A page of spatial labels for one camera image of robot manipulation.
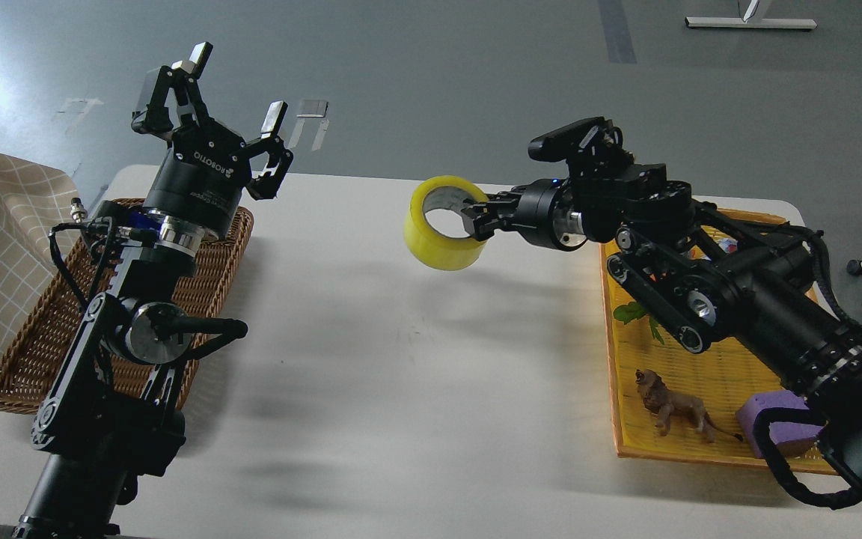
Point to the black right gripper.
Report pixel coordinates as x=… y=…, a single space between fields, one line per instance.
x=541 y=213

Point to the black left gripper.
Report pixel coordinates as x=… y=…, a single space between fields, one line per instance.
x=198 y=180

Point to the yellow tape roll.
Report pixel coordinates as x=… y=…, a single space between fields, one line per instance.
x=435 y=230

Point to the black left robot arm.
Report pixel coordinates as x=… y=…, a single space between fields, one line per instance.
x=111 y=414

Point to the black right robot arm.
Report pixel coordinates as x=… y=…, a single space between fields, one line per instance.
x=704 y=277

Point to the orange toy carrot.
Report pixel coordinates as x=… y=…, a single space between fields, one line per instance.
x=632 y=311

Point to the small drink can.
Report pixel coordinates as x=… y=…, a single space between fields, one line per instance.
x=728 y=245

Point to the brown toy lion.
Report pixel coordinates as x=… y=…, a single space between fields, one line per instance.
x=665 y=402

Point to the yellow plastic basket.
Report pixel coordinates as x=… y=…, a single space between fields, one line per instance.
x=725 y=376

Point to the brown wicker basket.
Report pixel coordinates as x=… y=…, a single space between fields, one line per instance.
x=31 y=362

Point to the white stand base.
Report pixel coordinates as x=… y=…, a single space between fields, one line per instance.
x=752 y=17

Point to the purple foam block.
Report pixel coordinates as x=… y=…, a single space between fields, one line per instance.
x=791 y=439

